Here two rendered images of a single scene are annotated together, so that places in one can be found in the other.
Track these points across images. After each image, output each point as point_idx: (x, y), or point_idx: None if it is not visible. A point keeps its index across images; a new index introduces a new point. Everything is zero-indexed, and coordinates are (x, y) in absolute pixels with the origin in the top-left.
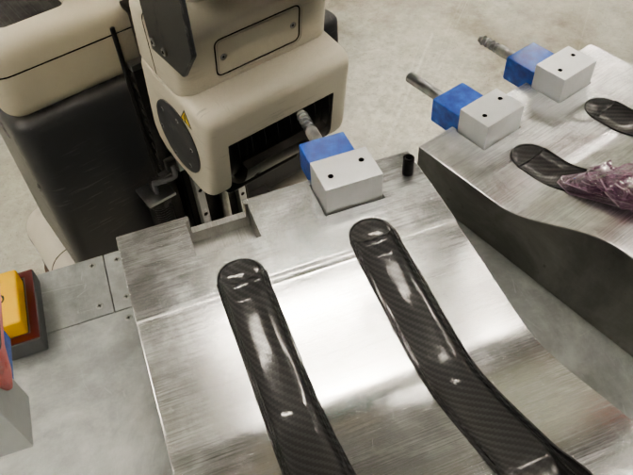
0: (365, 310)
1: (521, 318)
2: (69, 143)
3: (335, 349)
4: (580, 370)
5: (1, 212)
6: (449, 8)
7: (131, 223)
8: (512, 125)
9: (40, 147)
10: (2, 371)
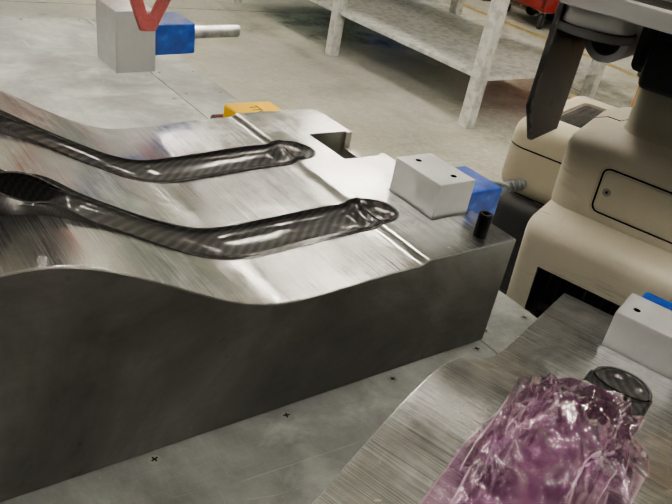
0: (277, 206)
1: (373, 433)
2: (516, 239)
3: (229, 192)
4: (306, 487)
5: None
6: None
7: None
8: (662, 361)
9: (496, 219)
10: None
